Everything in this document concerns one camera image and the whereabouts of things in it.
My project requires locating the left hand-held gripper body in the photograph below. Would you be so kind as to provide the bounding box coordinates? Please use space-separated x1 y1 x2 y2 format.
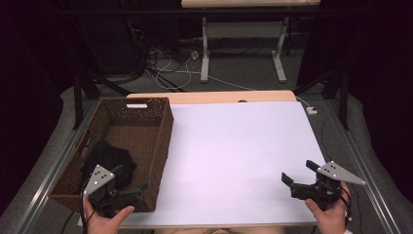
83 164 144 218

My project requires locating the dark curtain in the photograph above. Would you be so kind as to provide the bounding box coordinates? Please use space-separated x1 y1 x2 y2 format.
349 0 413 203
0 0 77 215

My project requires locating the left hand-held gripper black cable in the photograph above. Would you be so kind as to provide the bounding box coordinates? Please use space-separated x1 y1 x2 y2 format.
79 179 98 234

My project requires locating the black sleeveless shirt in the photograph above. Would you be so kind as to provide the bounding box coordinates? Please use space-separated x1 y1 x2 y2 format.
81 139 138 191

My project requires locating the desk with white legs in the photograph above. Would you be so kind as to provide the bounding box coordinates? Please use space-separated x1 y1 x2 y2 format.
180 0 320 84

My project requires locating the white table board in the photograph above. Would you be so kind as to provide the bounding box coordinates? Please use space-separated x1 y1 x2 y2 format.
77 100 329 228

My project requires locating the right hand-held gripper black cable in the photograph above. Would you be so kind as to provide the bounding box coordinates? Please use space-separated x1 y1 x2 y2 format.
339 186 354 222

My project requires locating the light wooden table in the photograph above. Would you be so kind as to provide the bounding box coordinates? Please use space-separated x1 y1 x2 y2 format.
85 90 319 230

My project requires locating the thick black floor cable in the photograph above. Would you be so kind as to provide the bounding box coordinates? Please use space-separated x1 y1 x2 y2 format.
59 211 77 234

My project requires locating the hand-held gripper black cable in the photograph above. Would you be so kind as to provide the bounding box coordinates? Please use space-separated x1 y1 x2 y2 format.
79 179 98 234
339 186 354 222

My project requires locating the brown wicker basket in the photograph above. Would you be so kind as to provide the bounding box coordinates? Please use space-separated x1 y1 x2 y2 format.
48 97 174 214

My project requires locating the black cable bundle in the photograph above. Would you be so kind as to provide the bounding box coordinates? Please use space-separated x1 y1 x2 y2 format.
125 16 188 94

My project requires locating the person's left hand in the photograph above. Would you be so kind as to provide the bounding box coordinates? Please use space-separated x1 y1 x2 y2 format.
82 194 135 234

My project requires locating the black metal stand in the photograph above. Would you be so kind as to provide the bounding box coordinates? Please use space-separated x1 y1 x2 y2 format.
72 69 132 131
291 66 351 131

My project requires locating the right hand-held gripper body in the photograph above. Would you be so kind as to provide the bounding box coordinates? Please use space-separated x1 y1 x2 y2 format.
289 160 367 213

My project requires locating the white floor cable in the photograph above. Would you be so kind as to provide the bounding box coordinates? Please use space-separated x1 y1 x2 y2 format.
155 53 311 109

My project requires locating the thin black floor cable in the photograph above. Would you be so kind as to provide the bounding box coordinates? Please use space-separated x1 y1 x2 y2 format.
320 118 362 228

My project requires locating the black horizontal metal bar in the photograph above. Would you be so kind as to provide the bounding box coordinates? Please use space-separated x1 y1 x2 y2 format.
57 9 358 17

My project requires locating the aluminium floor rail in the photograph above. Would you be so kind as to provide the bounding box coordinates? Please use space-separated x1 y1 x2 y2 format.
13 99 100 234
325 99 400 234

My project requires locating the person's right hand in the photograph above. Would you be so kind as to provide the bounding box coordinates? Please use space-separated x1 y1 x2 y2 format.
304 180 354 234

